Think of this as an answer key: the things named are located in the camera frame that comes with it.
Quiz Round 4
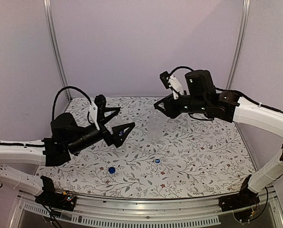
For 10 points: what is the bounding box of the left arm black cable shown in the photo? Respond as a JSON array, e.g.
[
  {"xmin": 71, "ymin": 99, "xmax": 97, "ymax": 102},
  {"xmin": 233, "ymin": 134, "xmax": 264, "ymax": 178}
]
[{"xmin": 51, "ymin": 85, "xmax": 94, "ymax": 119}]

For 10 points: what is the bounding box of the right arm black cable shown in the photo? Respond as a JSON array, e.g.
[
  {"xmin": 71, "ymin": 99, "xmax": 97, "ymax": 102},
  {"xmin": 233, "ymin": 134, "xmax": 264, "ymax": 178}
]
[{"xmin": 171, "ymin": 66, "xmax": 195, "ymax": 76}]

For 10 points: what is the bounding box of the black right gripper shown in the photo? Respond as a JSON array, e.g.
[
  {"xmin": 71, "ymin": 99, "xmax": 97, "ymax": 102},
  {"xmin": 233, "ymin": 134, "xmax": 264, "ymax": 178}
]
[{"xmin": 155, "ymin": 93, "xmax": 208, "ymax": 118}]

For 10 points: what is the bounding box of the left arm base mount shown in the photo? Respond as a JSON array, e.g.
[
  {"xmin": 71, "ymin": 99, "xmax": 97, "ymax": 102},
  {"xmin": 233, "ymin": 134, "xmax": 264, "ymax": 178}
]
[{"xmin": 35, "ymin": 176, "xmax": 77, "ymax": 211}]

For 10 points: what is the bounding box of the aluminium front rail frame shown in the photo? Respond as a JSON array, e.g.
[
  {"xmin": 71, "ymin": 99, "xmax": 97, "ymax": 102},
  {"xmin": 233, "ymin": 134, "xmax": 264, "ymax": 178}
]
[{"xmin": 10, "ymin": 186, "xmax": 283, "ymax": 228}]

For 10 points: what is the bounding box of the clear bottle white cap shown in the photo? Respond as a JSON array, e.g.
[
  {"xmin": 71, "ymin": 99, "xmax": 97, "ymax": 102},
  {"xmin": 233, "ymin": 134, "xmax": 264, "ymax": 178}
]
[{"xmin": 147, "ymin": 108, "xmax": 164, "ymax": 142}]

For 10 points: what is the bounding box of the aluminium corner post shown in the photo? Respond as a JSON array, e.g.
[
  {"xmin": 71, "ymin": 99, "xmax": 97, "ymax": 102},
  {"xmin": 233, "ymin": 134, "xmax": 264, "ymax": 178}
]
[
  {"xmin": 43, "ymin": 0, "xmax": 68, "ymax": 87},
  {"xmin": 226, "ymin": 0, "xmax": 251, "ymax": 89}
]

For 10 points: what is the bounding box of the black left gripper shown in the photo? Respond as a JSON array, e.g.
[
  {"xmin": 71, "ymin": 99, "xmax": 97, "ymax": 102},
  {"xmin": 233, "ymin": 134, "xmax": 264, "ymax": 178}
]
[{"xmin": 68, "ymin": 108, "xmax": 135, "ymax": 155}]

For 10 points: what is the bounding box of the floral patterned table mat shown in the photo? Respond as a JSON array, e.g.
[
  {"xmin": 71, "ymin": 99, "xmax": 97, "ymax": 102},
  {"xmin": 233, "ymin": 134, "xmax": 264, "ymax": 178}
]
[{"xmin": 36, "ymin": 97, "xmax": 255, "ymax": 199}]

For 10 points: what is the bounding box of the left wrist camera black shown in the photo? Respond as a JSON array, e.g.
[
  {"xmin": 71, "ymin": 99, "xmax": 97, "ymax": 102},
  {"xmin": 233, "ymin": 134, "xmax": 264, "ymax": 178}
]
[{"xmin": 87, "ymin": 95, "xmax": 106, "ymax": 131}]

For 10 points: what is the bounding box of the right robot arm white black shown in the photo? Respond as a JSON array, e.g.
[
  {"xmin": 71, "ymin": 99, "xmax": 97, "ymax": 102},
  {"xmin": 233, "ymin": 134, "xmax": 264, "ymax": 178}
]
[{"xmin": 154, "ymin": 69, "xmax": 283, "ymax": 207}]

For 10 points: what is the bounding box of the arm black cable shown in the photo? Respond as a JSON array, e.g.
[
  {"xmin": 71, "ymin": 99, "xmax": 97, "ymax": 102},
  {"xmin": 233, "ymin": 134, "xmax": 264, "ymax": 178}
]
[
  {"xmin": 171, "ymin": 66, "xmax": 195, "ymax": 76},
  {"xmin": 51, "ymin": 85, "xmax": 94, "ymax": 119}
]

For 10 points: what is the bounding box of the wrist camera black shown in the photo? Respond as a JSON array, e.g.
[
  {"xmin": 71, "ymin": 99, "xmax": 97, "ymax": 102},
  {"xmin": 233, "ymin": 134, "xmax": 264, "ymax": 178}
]
[
  {"xmin": 87, "ymin": 95, "xmax": 106, "ymax": 131},
  {"xmin": 159, "ymin": 71, "xmax": 187, "ymax": 100}
]

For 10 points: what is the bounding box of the left aluminium corner post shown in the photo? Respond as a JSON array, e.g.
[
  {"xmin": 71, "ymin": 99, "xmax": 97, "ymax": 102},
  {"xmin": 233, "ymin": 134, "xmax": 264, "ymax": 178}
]
[{"xmin": 43, "ymin": 0, "xmax": 68, "ymax": 87}]

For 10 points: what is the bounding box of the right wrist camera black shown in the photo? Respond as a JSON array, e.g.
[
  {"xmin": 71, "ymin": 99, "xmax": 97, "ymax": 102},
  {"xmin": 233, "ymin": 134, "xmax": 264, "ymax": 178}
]
[{"xmin": 159, "ymin": 71, "xmax": 187, "ymax": 100}]

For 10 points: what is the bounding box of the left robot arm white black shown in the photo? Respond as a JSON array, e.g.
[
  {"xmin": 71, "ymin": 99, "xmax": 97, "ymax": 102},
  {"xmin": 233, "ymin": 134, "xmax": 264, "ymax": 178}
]
[{"xmin": 0, "ymin": 108, "xmax": 135, "ymax": 206}]

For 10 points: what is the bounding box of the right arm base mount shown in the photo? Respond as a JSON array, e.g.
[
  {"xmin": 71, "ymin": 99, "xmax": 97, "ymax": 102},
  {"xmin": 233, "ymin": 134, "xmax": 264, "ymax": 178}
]
[{"xmin": 218, "ymin": 192, "xmax": 260, "ymax": 223}]

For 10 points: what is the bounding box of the right aluminium corner post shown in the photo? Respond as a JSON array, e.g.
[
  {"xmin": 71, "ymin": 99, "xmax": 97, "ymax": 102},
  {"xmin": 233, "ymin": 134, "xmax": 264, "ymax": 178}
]
[{"xmin": 226, "ymin": 0, "xmax": 251, "ymax": 89}]

